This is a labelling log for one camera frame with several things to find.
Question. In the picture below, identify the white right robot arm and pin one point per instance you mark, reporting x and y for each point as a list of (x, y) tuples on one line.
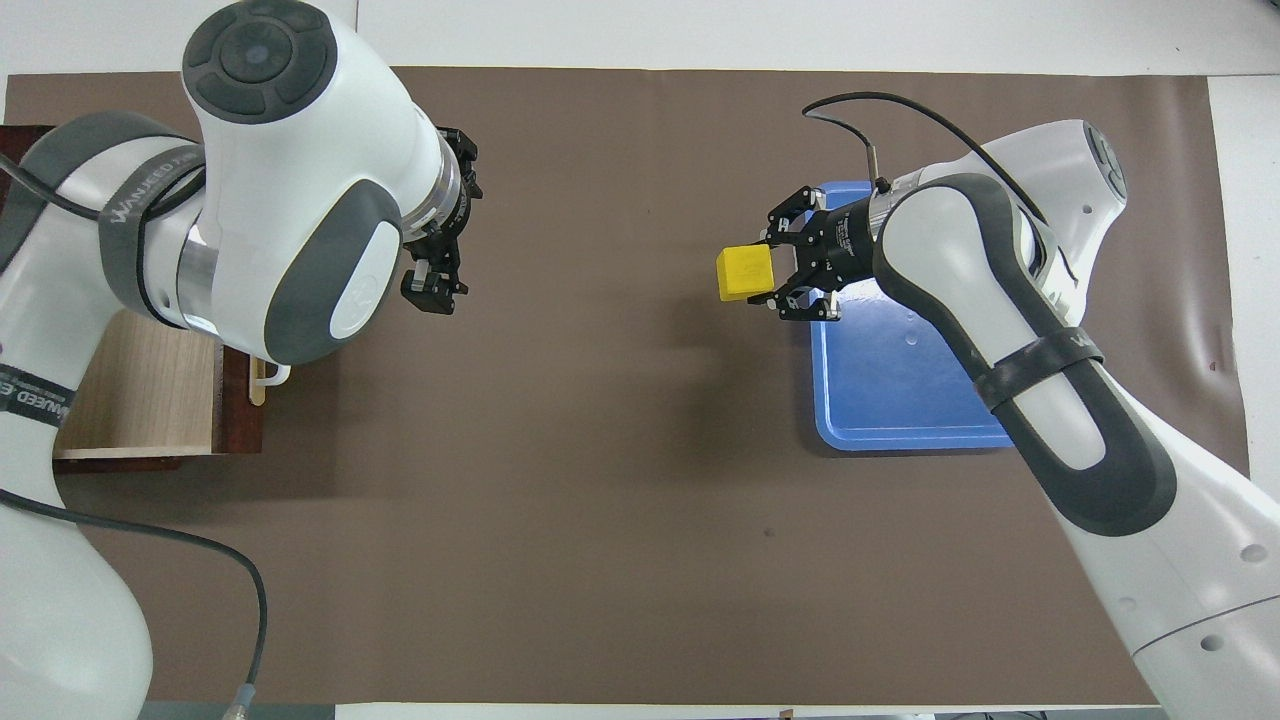
[(1000, 280)]

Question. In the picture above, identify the dark wooden drawer cabinet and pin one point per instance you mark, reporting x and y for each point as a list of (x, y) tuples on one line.
[(20, 150)]

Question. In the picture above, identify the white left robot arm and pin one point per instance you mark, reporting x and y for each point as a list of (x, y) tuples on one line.
[(300, 200)]

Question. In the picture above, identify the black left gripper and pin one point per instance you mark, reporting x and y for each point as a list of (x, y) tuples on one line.
[(452, 215)]

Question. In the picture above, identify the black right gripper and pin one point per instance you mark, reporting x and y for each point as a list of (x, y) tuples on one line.
[(835, 245)]

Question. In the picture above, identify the yellow cube block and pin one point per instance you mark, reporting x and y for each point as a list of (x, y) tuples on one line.
[(745, 272)]

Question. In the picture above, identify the blue plastic tray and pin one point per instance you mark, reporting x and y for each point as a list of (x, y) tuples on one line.
[(900, 380)]

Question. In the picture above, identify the brown table mat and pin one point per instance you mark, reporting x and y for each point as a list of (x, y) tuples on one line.
[(600, 450)]

